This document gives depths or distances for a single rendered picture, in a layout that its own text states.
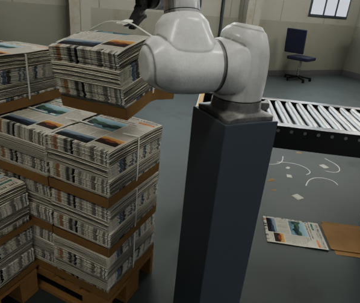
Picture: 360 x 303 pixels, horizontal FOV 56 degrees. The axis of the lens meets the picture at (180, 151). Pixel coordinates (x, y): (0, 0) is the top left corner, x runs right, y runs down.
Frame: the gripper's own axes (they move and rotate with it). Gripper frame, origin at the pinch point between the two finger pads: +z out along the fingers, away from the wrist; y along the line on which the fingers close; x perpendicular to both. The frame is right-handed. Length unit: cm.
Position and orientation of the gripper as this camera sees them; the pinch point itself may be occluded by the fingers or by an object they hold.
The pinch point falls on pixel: (119, 0)
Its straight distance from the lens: 128.0
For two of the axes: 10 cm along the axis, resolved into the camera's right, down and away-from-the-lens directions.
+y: -0.3, 8.8, 4.7
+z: -4.6, 4.0, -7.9
